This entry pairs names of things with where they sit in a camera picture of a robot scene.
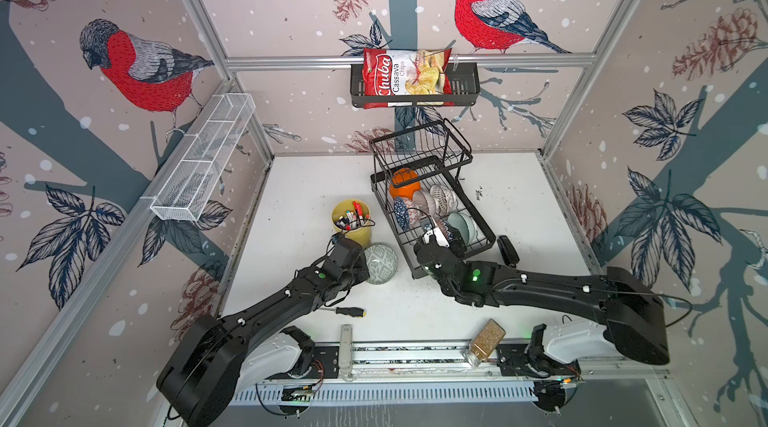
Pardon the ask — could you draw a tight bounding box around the white red patterned bowl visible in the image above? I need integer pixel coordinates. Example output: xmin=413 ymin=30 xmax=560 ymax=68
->
xmin=430 ymin=184 xmax=458 ymax=217

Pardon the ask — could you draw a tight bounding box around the red cap marker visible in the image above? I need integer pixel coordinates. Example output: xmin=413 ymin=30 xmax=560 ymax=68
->
xmin=353 ymin=201 xmax=365 ymax=219

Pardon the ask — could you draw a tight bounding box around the yellow marker cup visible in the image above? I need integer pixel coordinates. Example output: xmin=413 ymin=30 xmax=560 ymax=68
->
xmin=331 ymin=199 xmax=375 ymax=248

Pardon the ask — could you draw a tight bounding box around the teal patterned ceramic bowl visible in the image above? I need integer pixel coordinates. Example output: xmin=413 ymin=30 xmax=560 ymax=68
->
xmin=447 ymin=212 xmax=477 ymax=246

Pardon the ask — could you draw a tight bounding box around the black wire dish rack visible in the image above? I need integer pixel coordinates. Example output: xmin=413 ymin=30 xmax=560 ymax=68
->
xmin=368 ymin=120 xmax=496 ymax=279

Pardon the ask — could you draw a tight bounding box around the white mesh wall shelf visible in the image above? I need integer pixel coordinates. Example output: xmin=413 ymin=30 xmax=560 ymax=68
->
xmin=150 ymin=93 xmax=255 ymax=222

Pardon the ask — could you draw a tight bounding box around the red cassava chips bag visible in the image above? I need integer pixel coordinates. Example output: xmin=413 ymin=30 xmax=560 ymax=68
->
xmin=363 ymin=48 xmax=452 ymax=98

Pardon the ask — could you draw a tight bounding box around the black wall wire basket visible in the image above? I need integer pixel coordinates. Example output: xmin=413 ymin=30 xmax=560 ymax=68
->
xmin=350 ymin=63 xmax=480 ymax=108

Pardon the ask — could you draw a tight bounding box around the grey green patterned bowl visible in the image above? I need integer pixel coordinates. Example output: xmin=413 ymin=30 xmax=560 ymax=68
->
xmin=365 ymin=243 xmax=399 ymax=285

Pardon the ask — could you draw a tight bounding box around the yellow black handled screwdriver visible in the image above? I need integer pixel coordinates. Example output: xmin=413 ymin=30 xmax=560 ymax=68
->
xmin=322 ymin=307 xmax=366 ymax=318

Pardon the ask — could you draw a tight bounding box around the blue triangle patterned bowl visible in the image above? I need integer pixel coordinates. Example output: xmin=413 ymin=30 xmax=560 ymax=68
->
xmin=393 ymin=197 xmax=414 ymax=232

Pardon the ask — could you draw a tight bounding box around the glass jar of grains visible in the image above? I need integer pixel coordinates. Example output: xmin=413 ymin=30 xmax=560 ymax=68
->
xmin=464 ymin=319 xmax=506 ymax=368

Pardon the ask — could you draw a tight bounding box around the orange plastic bowl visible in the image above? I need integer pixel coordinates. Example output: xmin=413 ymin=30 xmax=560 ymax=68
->
xmin=389 ymin=168 xmax=422 ymax=200

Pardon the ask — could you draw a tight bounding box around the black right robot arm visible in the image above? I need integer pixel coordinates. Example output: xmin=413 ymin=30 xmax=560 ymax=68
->
xmin=414 ymin=240 xmax=670 ymax=366

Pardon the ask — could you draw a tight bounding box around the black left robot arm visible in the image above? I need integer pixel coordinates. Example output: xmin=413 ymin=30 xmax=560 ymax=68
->
xmin=156 ymin=238 xmax=369 ymax=426

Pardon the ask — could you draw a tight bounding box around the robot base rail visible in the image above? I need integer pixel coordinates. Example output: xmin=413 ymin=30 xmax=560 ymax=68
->
xmin=231 ymin=341 xmax=657 ymax=413

